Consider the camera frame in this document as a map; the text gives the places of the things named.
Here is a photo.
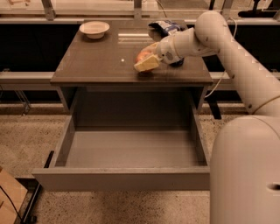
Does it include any grey open drawer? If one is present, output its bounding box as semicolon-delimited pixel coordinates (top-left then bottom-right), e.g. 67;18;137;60
31;87;212;193

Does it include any cardboard box at left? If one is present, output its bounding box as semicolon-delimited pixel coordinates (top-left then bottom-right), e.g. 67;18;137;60
0;167;27;224

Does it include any red apple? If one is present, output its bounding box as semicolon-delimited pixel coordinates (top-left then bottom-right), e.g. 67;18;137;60
136;51;152;63

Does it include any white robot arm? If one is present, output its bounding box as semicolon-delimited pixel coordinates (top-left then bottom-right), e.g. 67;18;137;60
135;10;280;224

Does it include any black cable at left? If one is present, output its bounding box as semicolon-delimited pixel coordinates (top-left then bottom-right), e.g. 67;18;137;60
0;185;24;223

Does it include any blue Pepsi can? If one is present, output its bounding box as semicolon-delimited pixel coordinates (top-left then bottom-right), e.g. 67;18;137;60
170;58;185;67

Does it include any white cable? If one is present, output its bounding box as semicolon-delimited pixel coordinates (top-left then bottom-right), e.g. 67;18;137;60
204;17;238;99

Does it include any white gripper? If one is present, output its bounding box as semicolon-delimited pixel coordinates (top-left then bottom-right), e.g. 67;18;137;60
134;28;216;72

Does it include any white bowl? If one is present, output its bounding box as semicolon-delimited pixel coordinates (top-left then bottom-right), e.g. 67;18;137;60
79;21;110;39

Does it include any blue white chip bag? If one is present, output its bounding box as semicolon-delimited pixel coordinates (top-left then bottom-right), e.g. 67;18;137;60
149;20;184;37

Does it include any black metal floor frame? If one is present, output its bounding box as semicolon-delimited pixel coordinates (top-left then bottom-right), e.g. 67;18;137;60
14;150;55;224

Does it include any grey counter cabinet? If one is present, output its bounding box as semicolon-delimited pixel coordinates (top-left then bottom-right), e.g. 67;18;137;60
51;20;213;108

